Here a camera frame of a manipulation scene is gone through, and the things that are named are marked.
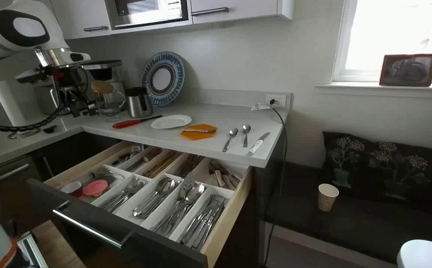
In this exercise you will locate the heap of forks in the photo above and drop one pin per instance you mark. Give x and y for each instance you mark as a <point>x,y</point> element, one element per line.
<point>123,195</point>

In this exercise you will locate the orange hexagonal trivet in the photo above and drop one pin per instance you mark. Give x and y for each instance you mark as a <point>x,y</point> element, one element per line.
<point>197,136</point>

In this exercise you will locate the pink round lid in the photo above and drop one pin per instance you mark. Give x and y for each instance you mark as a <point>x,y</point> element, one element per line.
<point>95,187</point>

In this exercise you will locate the white upper cabinet door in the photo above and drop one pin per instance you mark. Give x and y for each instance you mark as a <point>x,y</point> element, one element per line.
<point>74,16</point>
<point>238,9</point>

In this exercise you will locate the paper cup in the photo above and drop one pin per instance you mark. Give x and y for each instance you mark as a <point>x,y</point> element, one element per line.
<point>327,197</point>

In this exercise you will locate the wooden picture frame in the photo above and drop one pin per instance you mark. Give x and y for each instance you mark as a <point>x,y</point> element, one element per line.
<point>407,70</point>

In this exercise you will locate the red cup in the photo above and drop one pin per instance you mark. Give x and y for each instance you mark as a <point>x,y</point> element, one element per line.
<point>72,188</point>

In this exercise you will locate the heap of dark utensils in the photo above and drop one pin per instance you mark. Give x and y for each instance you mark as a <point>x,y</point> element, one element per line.
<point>190,164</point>

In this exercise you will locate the heap of table knives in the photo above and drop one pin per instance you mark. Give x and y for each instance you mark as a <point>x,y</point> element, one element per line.
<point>205,223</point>

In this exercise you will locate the silver spoon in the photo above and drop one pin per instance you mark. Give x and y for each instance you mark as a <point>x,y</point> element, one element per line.
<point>246,130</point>
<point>232,133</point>

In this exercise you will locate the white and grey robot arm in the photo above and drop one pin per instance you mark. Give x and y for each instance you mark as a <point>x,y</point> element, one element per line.
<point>22,28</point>

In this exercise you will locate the microwave door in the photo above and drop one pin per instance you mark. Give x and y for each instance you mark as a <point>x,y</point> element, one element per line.
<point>149,11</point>

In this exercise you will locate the paper towel roll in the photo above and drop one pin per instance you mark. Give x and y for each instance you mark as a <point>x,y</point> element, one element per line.
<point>7,104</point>

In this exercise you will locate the window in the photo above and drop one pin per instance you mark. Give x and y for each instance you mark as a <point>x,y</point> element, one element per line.
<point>394,37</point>

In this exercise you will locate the heap of spoons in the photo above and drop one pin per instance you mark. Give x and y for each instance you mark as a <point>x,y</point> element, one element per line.
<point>156,197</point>

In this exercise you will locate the dark bench seat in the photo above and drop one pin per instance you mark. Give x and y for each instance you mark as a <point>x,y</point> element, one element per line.
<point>350,227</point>

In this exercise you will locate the foil blister packet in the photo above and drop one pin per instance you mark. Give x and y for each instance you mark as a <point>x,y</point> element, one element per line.
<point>260,106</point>

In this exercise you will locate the bundle of chopsticks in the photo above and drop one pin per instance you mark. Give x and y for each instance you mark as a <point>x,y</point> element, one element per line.
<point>162,163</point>

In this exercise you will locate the white cutlery organizer tray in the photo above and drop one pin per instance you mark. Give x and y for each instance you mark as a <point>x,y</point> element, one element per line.
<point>164,203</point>

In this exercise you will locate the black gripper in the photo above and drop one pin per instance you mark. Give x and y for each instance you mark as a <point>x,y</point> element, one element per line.
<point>69,80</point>

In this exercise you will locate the black measuring scoop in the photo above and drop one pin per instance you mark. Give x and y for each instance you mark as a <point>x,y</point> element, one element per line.
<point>50,129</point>

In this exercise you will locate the glass carafe with wooden lid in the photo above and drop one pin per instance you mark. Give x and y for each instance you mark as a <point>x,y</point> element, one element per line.
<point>108,98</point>

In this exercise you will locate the blue and white decorative plate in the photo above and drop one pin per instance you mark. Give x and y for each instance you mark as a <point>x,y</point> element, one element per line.
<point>162,79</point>

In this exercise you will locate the white rounded object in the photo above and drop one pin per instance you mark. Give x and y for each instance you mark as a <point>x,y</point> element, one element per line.
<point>428,255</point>

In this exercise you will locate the open kitchen drawer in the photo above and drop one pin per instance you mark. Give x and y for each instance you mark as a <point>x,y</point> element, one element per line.
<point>156,238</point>

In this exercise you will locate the white wall socket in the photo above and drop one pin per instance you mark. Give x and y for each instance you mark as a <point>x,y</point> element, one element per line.
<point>276,101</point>

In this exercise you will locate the stainless steel jug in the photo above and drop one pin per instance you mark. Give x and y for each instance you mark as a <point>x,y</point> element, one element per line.
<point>138,103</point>

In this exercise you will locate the dark floral cushion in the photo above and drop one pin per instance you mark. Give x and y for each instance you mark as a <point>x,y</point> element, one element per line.
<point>387,167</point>

